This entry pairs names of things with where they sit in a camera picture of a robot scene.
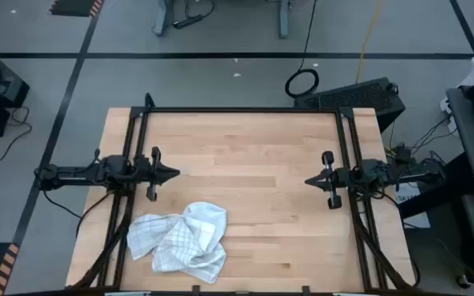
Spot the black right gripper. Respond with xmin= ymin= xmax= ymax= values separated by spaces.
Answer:
xmin=304 ymin=150 xmax=357 ymax=210

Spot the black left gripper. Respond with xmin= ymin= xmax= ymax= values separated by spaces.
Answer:
xmin=132 ymin=146 xmax=181 ymax=203

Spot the white checked kitchen towel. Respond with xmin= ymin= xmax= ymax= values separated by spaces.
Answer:
xmin=126 ymin=201 xmax=229 ymax=284

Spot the black power adapter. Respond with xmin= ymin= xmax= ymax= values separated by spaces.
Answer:
xmin=395 ymin=145 xmax=412 ymax=163

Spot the white printed paper sheet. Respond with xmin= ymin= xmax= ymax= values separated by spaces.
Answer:
xmin=393 ymin=183 xmax=431 ymax=229

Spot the black desk base beam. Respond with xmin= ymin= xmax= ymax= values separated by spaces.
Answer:
xmin=397 ymin=152 xmax=474 ymax=220

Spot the white power strip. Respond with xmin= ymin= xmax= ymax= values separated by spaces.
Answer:
xmin=439 ymin=95 xmax=459 ymax=135

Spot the black power strip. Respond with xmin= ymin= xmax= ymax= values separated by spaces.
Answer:
xmin=172 ymin=14 xmax=204 ymax=30

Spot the grey desk leg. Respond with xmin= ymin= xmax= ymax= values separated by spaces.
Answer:
xmin=151 ymin=0 xmax=174 ymax=37
xmin=277 ymin=0 xmax=291 ymax=39

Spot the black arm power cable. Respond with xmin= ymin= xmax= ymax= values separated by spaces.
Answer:
xmin=41 ymin=189 xmax=113 ymax=239

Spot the coiled black cable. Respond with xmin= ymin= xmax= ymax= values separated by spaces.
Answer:
xmin=285 ymin=0 xmax=320 ymax=99

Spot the black metal table frame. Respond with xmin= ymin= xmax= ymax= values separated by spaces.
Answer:
xmin=66 ymin=92 xmax=421 ymax=296

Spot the black floor cable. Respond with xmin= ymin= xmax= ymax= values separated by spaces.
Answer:
xmin=0 ymin=105 xmax=33 ymax=162

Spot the yellow cable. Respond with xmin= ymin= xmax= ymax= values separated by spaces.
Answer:
xmin=355 ymin=0 xmax=384 ymax=85

